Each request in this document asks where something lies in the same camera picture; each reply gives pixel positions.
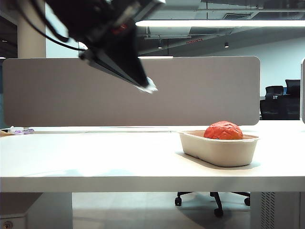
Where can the grey divider panel with white edge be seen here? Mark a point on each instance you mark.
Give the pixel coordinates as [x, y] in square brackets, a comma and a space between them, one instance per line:
[303, 95]

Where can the small black ceiling spotlight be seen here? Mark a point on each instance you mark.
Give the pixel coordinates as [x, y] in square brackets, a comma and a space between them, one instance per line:
[226, 44]

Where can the long white ceiling light strip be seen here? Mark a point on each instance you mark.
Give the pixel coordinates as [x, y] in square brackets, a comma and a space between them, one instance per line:
[214, 23]

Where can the tall black office chair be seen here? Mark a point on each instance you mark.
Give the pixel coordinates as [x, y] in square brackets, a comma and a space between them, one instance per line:
[293, 100]

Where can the brown cardboard piece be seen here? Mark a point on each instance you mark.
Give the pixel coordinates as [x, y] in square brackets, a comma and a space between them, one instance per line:
[4, 133]

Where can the perforated white desk leg panel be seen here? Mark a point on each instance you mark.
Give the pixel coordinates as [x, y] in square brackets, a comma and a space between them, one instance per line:
[276, 210]

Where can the black office chair wheel base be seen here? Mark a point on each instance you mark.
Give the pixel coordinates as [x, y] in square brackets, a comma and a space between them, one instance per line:
[218, 202]

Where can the low black office chair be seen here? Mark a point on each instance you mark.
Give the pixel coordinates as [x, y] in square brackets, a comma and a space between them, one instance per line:
[272, 102]

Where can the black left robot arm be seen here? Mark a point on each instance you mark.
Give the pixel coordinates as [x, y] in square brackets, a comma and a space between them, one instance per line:
[78, 16]

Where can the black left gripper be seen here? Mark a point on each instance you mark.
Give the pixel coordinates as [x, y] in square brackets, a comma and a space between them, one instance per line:
[124, 12]

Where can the orange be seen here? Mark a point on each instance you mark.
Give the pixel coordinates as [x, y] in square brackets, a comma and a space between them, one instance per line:
[224, 130]

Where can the short white light bar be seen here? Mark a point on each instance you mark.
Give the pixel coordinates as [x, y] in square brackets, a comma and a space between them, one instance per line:
[157, 57]

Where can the purple and white packet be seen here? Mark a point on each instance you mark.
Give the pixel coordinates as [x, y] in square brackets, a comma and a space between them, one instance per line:
[20, 130]

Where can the white under-desk cabinet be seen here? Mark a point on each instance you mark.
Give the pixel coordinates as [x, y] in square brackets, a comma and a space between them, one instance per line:
[12, 207]

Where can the plain white desk leg panel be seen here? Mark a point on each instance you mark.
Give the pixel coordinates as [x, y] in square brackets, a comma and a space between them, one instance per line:
[52, 210]

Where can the wide grey desk divider panel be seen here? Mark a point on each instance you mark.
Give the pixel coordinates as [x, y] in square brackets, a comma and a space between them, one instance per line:
[190, 95]

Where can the beige paper lunchbox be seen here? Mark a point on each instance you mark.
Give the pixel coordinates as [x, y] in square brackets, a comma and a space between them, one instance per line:
[219, 152]

